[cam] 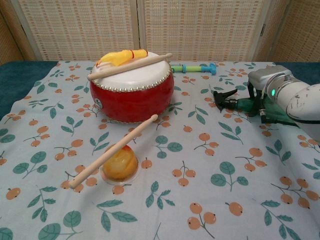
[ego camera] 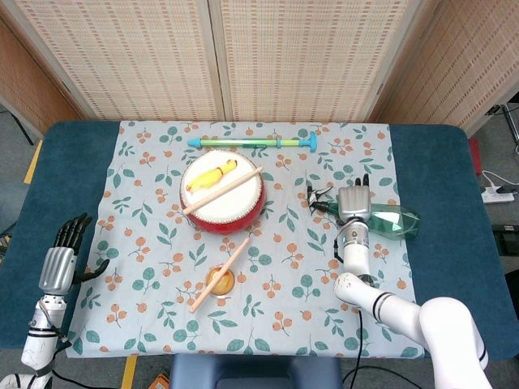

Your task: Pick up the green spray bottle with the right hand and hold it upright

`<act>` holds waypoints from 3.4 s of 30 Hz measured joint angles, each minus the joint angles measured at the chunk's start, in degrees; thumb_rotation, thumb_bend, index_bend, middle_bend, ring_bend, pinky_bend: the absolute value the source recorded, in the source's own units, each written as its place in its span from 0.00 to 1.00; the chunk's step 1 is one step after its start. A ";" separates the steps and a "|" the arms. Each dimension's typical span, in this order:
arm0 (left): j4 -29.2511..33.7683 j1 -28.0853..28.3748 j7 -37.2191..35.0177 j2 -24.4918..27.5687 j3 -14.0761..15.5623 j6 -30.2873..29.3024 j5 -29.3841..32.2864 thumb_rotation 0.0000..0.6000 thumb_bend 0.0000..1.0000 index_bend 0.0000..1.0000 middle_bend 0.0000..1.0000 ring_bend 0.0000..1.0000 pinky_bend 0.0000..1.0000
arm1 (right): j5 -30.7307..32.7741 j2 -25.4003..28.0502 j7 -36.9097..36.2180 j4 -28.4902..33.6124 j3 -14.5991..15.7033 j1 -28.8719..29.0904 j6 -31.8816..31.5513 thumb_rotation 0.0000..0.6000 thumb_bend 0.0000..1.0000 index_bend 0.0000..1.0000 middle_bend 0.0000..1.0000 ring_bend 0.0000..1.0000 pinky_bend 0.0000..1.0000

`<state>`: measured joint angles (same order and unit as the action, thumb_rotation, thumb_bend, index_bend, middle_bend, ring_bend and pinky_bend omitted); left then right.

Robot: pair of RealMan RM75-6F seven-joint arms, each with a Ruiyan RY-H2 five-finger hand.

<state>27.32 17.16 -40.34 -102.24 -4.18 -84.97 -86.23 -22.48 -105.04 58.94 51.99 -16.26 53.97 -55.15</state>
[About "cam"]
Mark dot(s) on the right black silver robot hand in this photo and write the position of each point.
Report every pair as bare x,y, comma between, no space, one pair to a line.
265,73

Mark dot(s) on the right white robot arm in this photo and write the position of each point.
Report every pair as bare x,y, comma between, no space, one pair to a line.
302,105

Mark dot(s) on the green blue water squirter toy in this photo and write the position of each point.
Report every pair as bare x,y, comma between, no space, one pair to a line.
192,68

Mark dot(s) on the bamboo folding screen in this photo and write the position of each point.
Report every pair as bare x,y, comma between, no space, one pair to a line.
175,30

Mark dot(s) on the wooden drumstick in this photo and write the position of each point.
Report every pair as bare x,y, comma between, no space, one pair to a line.
130,66
112,152

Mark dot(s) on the red drum white skin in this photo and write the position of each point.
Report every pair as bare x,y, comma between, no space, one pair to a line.
130,102

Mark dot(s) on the floral printed tablecloth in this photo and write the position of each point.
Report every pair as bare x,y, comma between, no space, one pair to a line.
175,187

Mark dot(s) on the yellow rubber chicken toy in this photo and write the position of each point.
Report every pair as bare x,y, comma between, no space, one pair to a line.
120,57

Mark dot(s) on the orange jelly cup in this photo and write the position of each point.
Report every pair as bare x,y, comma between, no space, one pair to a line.
122,165

